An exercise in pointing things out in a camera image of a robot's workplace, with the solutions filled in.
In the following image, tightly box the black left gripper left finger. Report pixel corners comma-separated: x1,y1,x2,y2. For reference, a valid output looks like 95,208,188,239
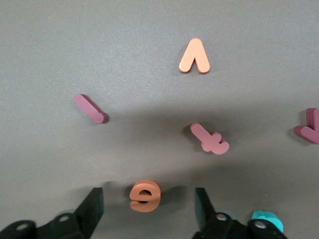
0,187,104,239

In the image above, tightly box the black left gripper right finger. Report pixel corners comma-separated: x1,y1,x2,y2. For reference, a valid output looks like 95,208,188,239
194,188,290,239

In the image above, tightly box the orange foam letter e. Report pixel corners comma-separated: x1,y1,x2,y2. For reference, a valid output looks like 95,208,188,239
129,179,162,213

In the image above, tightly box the dark red foam letter l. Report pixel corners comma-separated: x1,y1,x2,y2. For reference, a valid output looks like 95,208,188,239
73,94,109,124

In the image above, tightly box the teal foam letter d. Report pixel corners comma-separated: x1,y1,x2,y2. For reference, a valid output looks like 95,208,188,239
251,210,285,234

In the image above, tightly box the pink red foam letter t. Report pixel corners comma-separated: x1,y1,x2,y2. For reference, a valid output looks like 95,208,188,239
190,122,230,155

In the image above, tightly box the dark red foam letter k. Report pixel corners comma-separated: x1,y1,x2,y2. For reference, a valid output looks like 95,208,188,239
293,107,319,145

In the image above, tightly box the orange foam letter v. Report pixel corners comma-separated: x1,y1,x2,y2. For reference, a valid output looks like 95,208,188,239
178,37,211,74

